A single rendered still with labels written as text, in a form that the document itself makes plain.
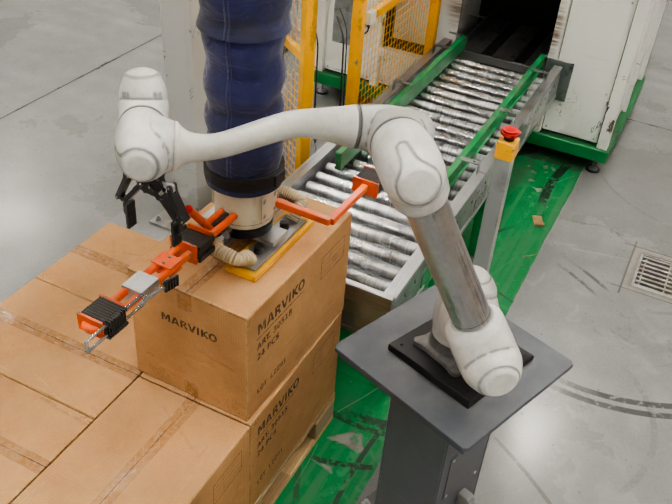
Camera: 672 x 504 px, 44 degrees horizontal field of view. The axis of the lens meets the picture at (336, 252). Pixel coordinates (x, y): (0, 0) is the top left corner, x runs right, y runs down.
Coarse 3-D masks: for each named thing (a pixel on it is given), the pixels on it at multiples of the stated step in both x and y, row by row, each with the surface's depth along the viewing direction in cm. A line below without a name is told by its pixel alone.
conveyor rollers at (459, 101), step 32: (480, 64) 457; (416, 96) 423; (448, 96) 425; (480, 96) 426; (448, 128) 394; (480, 128) 396; (352, 160) 363; (448, 160) 371; (480, 160) 373; (320, 192) 343; (352, 192) 347; (384, 192) 343; (352, 224) 323; (384, 224) 326; (352, 256) 306; (384, 256) 310; (384, 288) 294
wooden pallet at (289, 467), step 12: (324, 408) 300; (324, 420) 305; (312, 432) 301; (300, 444) 300; (312, 444) 301; (288, 456) 280; (300, 456) 296; (288, 468) 291; (276, 480) 287; (288, 480) 288; (264, 492) 269; (276, 492) 283
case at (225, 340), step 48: (240, 240) 243; (336, 240) 254; (192, 288) 224; (240, 288) 225; (288, 288) 233; (336, 288) 269; (144, 336) 242; (192, 336) 230; (240, 336) 220; (288, 336) 245; (192, 384) 243; (240, 384) 231
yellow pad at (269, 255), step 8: (280, 216) 251; (280, 224) 243; (288, 224) 243; (296, 224) 247; (304, 224) 248; (312, 224) 250; (288, 232) 244; (296, 232) 245; (304, 232) 247; (280, 240) 240; (288, 240) 241; (296, 240) 243; (248, 248) 237; (256, 248) 232; (264, 248) 236; (272, 248) 237; (280, 248) 238; (288, 248) 240; (256, 256) 233; (264, 256) 233; (272, 256) 235; (280, 256) 237; (256, 264) 230; (264, 264) 231; (272, 264) 234; (232, 272) 229; (240, 272) 228; (248, 272) 228; (256, 272) 228; (264, 272) 231; (256, 280) 228
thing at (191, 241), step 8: (184, 224) 221; (192, 224) 220; (184, 232) 219; (192, 232) 220; (200, 232) 220; (208, 232) 219; (184, 240) 217; (192, 240) 217; (200, 240) 217; (208, 240) 216; (184, 248) 215; (192, 248) 213; (200, 248) 213; (208, 248) 219; (176, 256) 218; (192, 256) 215; (200, 256) 216
